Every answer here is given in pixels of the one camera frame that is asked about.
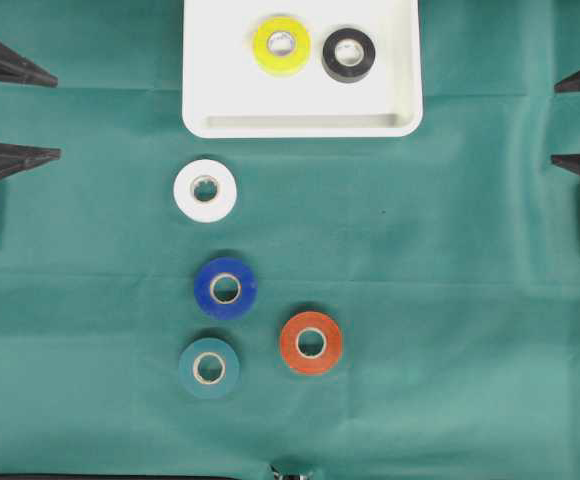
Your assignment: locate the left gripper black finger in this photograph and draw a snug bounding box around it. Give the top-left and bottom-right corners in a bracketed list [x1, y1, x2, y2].
[0, 143, 62, 180]
[0, 42, 59, 88]

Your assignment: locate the green table cloth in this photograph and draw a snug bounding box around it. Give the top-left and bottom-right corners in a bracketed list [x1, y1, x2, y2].
[0, 1, 580, 479]

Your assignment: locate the black tape roll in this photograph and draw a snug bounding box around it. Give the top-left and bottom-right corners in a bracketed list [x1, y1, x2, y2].
[322, 28, 376, 83]

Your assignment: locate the yellow tape roll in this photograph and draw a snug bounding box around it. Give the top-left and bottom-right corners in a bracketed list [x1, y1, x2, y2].
[252, 16, 311, 76]

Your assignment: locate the white plastic tray case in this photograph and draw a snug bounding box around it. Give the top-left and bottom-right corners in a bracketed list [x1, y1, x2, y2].
[181, 1, 423, 139]

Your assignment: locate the white tape roll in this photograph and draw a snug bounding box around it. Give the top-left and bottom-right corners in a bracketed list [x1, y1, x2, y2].
[173, 159, 237, 223]

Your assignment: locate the teal green tape roll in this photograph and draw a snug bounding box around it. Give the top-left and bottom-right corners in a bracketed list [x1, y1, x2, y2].
[178, 338, 240, 400]

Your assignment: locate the blue tape roll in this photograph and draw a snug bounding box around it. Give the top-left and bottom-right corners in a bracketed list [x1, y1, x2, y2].
[194, 257, 258, 320]

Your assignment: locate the metal clamp at table edge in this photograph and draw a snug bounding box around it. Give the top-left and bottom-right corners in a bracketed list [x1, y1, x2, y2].
[270, 462, 315, 480]

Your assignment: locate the orange tape roll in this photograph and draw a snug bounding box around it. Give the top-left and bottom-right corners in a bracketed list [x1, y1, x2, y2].
[279, 311, 343, 376]

